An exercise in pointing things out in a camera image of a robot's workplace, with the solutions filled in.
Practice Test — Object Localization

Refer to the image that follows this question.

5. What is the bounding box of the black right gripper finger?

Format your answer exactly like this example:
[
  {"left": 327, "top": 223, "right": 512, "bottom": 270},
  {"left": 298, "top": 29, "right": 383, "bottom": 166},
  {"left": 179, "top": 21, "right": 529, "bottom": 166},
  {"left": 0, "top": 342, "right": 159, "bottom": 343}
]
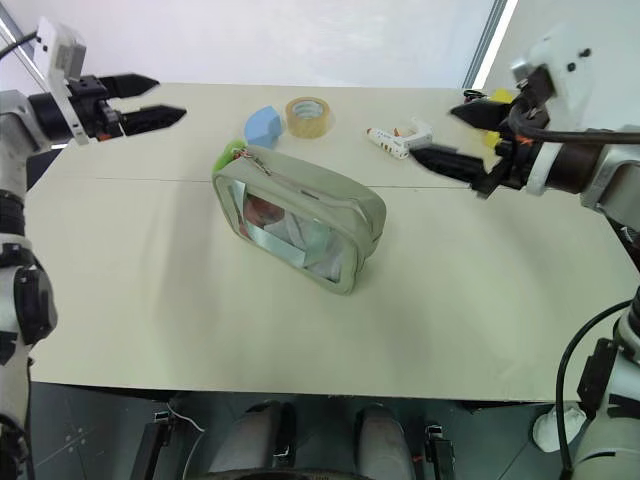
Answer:
[
  {"left": 449, "top": 97, "right": 512, "bottom": 133},
  {"left": 409, "top": 144, "right": 486, "bottom": 188}
]

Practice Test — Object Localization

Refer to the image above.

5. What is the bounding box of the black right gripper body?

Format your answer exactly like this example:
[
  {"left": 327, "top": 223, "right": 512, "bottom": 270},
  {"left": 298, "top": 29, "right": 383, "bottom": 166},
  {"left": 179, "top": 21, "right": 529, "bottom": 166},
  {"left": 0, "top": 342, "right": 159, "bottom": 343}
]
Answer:
[{"left": 471, "top": 65, "right": 558, "bottom": 201}]

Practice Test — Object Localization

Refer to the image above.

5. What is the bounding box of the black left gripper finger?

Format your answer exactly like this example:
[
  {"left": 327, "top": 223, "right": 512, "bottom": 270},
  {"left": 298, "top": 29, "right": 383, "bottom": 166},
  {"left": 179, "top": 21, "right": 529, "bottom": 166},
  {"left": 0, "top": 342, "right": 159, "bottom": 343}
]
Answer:
[
  {"left": 102, "top": 73, "right": 162, "bottom": 102},
  {"left": 120, "top": 104, "right": 188, "bottom": 138}
]

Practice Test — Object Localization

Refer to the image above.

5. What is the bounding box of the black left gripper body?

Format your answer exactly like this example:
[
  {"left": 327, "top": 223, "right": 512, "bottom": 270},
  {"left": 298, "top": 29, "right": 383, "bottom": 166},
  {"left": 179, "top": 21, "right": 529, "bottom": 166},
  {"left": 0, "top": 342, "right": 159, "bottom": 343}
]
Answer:
[{"left": 67, "top": 74, "right": 125, "bottom": 145}]

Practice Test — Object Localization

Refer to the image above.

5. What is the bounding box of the green object behind pouch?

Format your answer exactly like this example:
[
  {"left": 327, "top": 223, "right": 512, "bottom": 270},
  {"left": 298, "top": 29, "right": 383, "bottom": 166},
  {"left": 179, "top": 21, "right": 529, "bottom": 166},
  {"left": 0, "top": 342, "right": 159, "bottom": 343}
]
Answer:
[{"left": 213, "top": 140, "right": 247, "bottom": 172}]

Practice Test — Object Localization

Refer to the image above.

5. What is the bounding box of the beige transparent zipper pouch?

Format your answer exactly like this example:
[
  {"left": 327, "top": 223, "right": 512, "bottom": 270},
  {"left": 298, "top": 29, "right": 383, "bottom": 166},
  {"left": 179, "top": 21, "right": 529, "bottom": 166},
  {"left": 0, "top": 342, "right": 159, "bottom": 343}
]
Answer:
[{"left": 211, "top": 144, "right": 388, "bottom": 298}]

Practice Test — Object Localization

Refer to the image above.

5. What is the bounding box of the yellow plastic object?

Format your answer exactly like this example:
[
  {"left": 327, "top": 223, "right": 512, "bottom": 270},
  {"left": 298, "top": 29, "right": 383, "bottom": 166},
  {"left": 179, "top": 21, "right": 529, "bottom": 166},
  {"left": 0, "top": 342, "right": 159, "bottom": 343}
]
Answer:
[{"left": 480, "top": 87, "right": 517, "bottom": 162}]

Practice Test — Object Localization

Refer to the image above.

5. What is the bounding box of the white hot glue gun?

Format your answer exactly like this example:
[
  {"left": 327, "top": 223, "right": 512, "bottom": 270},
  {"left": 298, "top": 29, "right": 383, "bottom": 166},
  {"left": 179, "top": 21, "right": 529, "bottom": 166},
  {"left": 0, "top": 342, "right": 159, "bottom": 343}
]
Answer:
[{"left": 364, "top": 117, "right": 434, "bottom": 162}]

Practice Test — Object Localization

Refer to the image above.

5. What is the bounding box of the blue foam sponge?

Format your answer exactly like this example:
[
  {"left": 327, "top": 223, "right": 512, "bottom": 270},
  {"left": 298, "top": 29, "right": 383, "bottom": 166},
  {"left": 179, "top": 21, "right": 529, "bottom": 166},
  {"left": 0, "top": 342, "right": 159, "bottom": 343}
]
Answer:
[{"left": 243, "top": 104, "right": 288, "bottom": 150}]

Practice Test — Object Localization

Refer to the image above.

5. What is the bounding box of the clear packing tape roll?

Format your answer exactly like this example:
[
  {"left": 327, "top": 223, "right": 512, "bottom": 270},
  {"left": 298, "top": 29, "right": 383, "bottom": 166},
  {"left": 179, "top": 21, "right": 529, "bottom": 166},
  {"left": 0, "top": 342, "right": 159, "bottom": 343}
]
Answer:
[{"left": 284, "top": 96, "right": 336, "bottom": 140}]

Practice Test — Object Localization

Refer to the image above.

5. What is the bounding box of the white floor base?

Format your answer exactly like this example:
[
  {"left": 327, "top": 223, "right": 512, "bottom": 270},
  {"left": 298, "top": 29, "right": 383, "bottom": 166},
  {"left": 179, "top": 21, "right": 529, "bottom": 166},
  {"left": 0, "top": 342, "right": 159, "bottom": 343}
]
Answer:
[{"left": 531, "top": 402, "right": 586, "bottom": 454}]

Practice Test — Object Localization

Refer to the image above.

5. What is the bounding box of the grey rounded shape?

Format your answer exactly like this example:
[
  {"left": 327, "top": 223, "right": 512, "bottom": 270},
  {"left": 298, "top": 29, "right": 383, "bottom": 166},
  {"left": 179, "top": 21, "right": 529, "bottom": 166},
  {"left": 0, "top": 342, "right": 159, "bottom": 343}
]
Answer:
[
  {"left": 356, "top": 403, "right": 417, "bottom": 480},
  {"left": 206, "top": 399, "right": 296, "bottom": 474}
]

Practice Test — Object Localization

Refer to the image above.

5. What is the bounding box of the black strut with silver clip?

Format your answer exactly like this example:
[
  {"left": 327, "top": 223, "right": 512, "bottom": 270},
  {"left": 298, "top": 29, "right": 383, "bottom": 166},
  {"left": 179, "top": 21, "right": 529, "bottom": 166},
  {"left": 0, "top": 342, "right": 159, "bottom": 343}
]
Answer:
[
  {"left": 133, "top": 407, "right": 177, "bottom": 480},
  {"left": 422, "top": 422, "right": 457, "bottom": 480}
]

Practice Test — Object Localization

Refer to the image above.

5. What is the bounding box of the grey window frame post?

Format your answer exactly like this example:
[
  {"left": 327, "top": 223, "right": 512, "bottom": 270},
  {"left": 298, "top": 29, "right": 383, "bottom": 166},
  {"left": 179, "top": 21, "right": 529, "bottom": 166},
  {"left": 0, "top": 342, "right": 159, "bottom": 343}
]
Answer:
[{"left": 461, "top": 0, "right": 519, "bottom": 92}]

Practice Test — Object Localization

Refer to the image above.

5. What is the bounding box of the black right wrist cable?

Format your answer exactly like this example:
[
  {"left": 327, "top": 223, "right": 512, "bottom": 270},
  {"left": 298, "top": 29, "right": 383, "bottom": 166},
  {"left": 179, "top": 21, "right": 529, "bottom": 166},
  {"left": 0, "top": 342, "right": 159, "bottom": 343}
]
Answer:
[{"left": 514, "top": 112, "right": 640, "bottom": 147}]

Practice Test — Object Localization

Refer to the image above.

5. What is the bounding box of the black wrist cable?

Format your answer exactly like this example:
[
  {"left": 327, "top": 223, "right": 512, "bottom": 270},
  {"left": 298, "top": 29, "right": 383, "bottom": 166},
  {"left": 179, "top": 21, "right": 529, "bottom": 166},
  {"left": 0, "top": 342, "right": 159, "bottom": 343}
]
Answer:
[
  {"left": 0, "top": 29, "right": 41, "bottom": 59},
  {"left": 514, "top": 112, "right": 640, "bottom": 147}
]

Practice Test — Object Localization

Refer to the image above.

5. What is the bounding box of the grey slanted frame bar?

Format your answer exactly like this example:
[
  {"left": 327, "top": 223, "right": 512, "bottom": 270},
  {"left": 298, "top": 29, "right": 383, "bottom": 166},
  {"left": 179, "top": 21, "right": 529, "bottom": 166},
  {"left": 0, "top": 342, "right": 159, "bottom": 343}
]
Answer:
[{"left": 0, "top": 6, "right": 52, "bottom": 94}]

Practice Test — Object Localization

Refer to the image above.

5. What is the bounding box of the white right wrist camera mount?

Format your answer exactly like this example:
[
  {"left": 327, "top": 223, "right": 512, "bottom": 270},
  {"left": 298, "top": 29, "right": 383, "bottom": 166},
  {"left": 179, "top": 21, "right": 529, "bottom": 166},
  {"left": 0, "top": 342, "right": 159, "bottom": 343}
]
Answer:
[{"left": 508, "top": 23, "right": 609, "bottom": 199}]

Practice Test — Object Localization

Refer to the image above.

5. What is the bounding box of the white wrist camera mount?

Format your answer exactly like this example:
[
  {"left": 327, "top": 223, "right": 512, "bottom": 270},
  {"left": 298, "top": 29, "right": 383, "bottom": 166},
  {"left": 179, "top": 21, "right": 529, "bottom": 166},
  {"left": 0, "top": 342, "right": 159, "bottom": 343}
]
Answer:
[
  {"left": 34, "top": 16, "right": 89, "bottom": 147},
  {"left": 508, "top": 23, "right": 609, "bottom": 199}
]

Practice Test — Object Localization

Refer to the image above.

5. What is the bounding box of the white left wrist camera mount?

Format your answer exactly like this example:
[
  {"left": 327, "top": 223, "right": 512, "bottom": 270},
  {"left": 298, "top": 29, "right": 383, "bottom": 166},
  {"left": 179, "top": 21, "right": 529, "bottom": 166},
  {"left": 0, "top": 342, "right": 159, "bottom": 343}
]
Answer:
[{"left": 34, "top": 16, "right": 89, "bottom": 147}]

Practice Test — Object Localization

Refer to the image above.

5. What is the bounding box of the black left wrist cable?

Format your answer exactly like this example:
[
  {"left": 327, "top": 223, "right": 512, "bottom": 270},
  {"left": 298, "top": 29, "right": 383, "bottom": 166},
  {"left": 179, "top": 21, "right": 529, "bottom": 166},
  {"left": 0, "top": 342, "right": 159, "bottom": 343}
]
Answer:
[{"left": 0, "top": 29, "right": 41, "bottom": 59}]

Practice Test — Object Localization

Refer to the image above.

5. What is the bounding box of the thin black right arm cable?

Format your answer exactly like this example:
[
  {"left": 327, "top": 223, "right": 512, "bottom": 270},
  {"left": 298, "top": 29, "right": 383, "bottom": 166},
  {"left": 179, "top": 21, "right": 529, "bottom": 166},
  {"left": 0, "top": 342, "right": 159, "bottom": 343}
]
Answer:
[{"left": 554, "top": 298, "right": 635, "bottom": 480}]

